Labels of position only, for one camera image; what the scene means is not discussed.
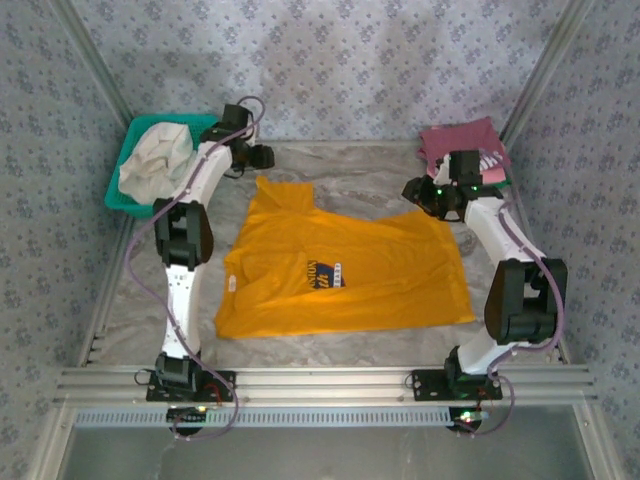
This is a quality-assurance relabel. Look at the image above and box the orange printed t-shirt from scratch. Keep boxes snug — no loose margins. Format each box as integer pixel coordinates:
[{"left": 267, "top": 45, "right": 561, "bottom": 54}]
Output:
[{"left": 213, "top": 174, "right": 476, "bottom": 341}]

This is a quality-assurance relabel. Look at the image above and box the pink t-shirt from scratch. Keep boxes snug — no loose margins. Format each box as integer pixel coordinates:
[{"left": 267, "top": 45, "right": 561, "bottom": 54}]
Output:
[{"left": 478, "top": 164, "right": 507, "bottom": 187}]

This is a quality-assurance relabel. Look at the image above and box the maroon printed t-shirt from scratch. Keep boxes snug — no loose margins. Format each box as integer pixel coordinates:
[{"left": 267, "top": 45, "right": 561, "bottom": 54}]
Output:
[{"left": 417, "top": 117, "right": 512, "bottom": 177}]

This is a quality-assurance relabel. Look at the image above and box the cream white t-shirt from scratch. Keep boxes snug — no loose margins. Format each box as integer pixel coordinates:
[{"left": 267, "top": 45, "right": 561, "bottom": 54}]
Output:
[{"left": 118, "top": 122, "right": 199, "bottom": 206}]

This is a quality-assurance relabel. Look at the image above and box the teal plastic basket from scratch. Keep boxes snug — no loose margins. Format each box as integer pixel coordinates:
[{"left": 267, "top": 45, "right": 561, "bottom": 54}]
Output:
[{"left": 103, "top": 114, "right": 221, "bottom": 220}]

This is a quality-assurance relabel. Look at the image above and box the small black circuit board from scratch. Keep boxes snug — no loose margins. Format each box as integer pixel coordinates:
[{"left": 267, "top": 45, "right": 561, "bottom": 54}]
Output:
[
  {"left": 166, "top": 405, "right": 210, "bottom": 435},
  {"left": 448, "top": 407, "right": 490, "bottom": 435}
]

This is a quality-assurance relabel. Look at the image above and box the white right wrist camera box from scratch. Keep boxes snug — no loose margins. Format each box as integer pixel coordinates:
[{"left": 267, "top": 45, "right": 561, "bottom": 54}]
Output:
[{"left": 433, "top": 154, "right": 452, "bottom": 187}]

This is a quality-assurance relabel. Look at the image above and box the aluminium frame post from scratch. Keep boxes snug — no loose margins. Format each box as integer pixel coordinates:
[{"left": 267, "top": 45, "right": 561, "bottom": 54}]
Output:
[
  {"left": 499, "top": 0, "right": 599, "bottom": 146},
  {"left": 49, "top": 0, "right": 136, "bottom": 124}
]

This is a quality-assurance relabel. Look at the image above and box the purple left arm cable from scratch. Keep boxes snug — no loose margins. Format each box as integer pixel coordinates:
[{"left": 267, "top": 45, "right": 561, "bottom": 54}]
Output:
[{"left": 124, "top": 95, "right": 266, "bottom": 444}]

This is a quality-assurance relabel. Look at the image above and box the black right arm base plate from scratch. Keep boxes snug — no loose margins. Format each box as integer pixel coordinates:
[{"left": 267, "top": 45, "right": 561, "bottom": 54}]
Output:
[{"left": 410, "top": 369, "right": 504, "bottom": 402}]

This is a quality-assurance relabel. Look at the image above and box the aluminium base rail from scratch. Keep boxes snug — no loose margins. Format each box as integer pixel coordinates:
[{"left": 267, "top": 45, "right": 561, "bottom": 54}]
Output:
[{"left": 53, "top": 366, "right": 599, "bottom": 405}]

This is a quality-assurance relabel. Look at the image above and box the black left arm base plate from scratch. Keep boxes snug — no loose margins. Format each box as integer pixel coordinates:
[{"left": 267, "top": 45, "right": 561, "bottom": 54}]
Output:
[{"left": 146, "top": 370, "right": 237, "bottom": 404}]

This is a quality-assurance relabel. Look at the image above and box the slotted grey cable tray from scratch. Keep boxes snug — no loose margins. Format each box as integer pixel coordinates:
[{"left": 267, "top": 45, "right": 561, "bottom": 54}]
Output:
[{"left": 74, "top": 407, "right": 484, "bottom": 430}]

